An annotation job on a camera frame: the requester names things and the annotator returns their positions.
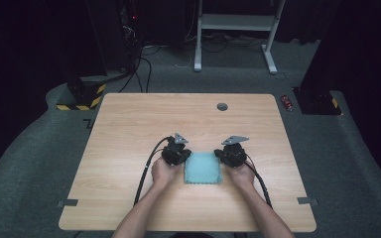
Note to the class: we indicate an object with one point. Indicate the white metal desk frame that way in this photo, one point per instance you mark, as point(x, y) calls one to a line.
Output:
point(234, 22)

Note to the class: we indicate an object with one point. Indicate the person's left hand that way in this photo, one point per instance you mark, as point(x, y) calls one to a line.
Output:
point(165, 172)

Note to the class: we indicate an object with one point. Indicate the grey round table grommet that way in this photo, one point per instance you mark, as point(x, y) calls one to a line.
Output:
point(222, 106)

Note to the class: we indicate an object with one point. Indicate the black yellow striped stand base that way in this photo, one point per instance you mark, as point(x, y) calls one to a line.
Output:
point(79, 99)

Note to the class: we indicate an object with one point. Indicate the person's right hand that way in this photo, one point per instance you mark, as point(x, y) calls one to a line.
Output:
point(243, 177)

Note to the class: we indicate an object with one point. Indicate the teal cloth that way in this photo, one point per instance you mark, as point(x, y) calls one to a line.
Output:
point(202, 168)

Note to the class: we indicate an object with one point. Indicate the dark computer tower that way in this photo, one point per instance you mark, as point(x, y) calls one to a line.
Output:
point(130, 33)

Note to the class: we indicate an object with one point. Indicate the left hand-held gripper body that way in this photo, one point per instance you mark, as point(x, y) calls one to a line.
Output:
point(173, 152)

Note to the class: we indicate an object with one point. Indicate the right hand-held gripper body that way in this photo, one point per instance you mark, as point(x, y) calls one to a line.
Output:
point(234, 152)

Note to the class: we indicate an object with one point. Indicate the red can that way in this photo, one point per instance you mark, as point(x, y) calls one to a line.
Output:
point(286, 102)

